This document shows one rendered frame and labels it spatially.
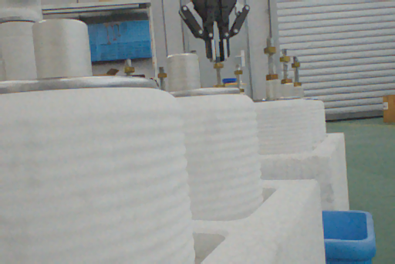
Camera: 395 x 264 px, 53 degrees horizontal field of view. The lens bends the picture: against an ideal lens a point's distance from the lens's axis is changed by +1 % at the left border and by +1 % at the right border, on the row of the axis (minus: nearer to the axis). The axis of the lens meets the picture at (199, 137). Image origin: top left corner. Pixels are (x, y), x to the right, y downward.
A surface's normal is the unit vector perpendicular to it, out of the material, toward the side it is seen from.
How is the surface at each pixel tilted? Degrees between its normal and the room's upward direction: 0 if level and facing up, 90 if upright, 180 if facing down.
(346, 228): 88
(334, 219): 88
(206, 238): 90
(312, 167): 90
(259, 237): 0
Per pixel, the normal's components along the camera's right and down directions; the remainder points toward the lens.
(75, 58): 0.65, -0.01
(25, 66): 0.36, 0.02
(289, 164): -0.38, 0.08
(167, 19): 0.05, 0.05
